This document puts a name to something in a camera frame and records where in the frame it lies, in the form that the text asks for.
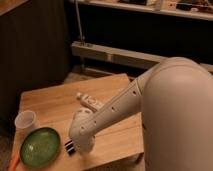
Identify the black striped eraser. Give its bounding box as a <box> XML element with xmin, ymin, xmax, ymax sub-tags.
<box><xmin>65</xmin><ymin>140</ymin><xmax>75</xmax><ymax>155</ymax></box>

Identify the white tube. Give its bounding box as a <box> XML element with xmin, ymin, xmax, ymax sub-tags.
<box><xmin>77</xmin><ymin>92</ymin><xmax>103</xmax><ymax>112</ymax></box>

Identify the clear plastic cup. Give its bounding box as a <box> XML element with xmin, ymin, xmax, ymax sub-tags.
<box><xmin>14</xmin><ymin>110</ymin><xmax>36</xmax><ymax>133</ymax></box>

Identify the grey metal rail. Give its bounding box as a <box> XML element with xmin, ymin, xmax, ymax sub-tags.
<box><xmin>70</xmin><ymin>40</ymin><xmax>213</xmax><ymax>74</ymax></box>

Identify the metal pole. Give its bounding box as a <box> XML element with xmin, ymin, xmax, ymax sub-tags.
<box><xmin>74</xmin><ymin>0</ymin><xmax>84</xmax><ymax>45</ymax></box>

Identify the green bowl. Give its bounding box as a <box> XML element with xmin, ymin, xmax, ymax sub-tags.
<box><xmin>19</xmin><ymin>127</ymin><xmax>61</xmax><ymax>168</ymax></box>

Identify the background shelf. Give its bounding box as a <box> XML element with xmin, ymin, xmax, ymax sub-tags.
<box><xmin>69</xmin><ymin>0</ymin><xmax>213</xmax><ymax>21</ymax></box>

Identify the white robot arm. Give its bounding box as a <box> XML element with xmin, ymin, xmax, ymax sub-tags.
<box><xmin>69</xmin><ymin>57</ymin><xmax>213</xmax><ymax>171</ymax></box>

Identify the orange handled tool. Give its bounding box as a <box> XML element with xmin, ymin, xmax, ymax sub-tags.
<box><xmin>8</xmin><ymin>153</ymin><xmax>20</xmax><ymax>171</ymax></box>

